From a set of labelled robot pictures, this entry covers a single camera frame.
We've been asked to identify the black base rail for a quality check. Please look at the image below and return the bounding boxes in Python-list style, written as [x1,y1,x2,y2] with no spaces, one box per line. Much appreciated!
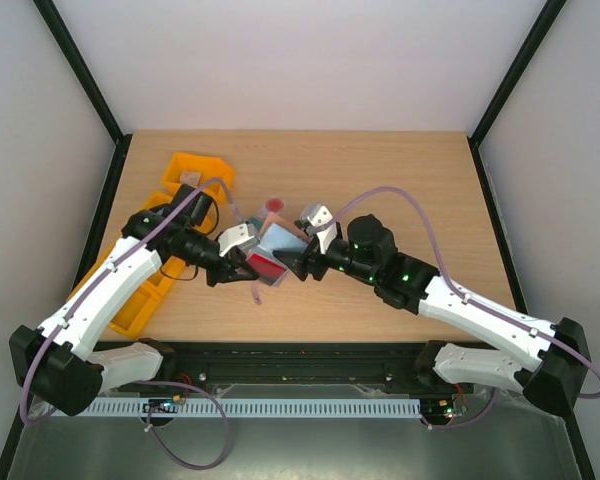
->
[119,341,476,396]

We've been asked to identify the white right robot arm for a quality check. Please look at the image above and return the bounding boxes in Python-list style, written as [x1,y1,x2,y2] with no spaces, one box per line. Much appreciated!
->
[274,215,590,417]

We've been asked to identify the pink card holder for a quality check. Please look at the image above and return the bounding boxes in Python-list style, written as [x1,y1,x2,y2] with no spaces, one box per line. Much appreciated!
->
[247,219,308,287]

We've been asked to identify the black left frame post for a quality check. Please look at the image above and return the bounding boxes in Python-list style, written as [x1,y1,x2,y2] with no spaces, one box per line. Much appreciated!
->
[32,0,126,149]

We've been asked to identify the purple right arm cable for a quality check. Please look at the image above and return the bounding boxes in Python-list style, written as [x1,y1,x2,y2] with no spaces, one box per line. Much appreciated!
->
[324,185,600,432]

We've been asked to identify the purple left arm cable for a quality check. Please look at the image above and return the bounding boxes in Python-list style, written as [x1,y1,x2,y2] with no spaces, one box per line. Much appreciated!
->
[18,176,246,470]

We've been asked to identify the teal credit card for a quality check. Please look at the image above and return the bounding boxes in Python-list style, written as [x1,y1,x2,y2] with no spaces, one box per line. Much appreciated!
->
[247,216,263,229]

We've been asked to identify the grey slotted cable duct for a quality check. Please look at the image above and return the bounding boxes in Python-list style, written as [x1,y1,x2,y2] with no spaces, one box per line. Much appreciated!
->
[84,395,423,420]

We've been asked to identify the black right frame post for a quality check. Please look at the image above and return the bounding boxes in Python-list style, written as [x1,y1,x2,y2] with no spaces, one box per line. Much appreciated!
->
[468,0,569,151]

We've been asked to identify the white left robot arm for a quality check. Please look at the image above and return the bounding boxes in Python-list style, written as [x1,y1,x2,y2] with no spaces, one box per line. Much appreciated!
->
[9,185,259,424]

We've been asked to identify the yellow bin top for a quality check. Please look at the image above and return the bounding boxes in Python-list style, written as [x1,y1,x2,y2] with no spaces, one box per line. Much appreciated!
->
[161,152,236,195]

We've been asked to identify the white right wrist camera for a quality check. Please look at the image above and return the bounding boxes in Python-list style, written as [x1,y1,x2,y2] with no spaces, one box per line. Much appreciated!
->
[294,204,341,258]

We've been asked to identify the yellow bin bottom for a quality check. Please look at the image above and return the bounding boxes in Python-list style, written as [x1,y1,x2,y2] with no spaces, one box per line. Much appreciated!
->
[65,274,164,337]

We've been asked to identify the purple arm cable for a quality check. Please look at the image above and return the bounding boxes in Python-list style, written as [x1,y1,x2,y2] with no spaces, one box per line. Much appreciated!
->
[324,185,600,432]
[18,176,246,470]

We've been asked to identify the black frame post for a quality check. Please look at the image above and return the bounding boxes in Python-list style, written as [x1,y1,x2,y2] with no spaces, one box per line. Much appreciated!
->
[32,0,126,149]
[468,0,569,151]

